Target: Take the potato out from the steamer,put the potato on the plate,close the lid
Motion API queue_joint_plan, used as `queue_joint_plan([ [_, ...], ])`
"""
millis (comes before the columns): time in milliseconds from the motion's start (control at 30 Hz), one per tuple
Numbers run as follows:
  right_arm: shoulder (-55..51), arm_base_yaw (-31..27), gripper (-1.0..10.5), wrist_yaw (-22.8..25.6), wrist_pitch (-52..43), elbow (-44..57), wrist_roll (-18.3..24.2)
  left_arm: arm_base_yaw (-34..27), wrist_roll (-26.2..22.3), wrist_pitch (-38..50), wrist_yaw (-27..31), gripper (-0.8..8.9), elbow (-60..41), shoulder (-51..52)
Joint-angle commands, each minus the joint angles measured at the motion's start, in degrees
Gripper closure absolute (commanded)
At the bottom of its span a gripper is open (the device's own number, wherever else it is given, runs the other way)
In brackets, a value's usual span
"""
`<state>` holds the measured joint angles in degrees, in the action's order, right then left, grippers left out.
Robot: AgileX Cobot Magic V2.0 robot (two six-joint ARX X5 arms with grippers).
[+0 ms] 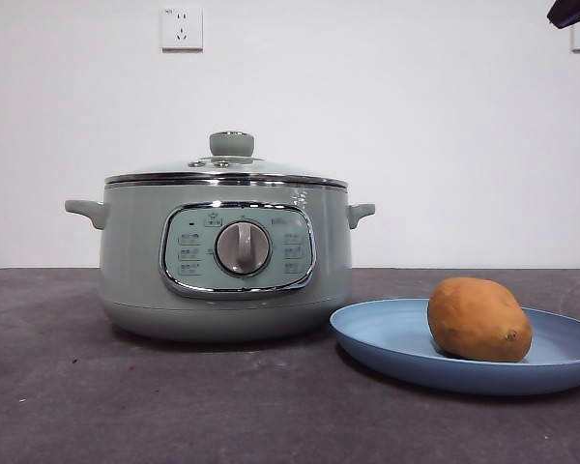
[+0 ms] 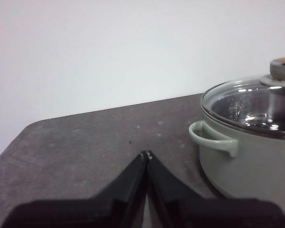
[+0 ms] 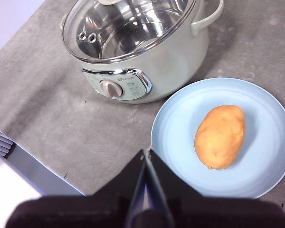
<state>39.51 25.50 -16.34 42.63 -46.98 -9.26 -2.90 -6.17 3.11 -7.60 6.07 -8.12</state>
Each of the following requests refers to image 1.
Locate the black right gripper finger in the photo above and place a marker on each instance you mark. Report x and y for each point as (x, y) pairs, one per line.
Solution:
(577, 12)

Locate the brown potato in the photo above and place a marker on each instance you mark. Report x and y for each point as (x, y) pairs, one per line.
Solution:
(478, 319)

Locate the glass lid with green knob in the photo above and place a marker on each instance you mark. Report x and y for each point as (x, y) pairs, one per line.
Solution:
(270, 170)

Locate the blue round plate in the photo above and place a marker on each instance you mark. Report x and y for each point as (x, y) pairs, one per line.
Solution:
(382, 338)

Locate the pale green electric steamer pot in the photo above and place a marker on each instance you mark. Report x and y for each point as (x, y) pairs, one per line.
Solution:
(130, 251)

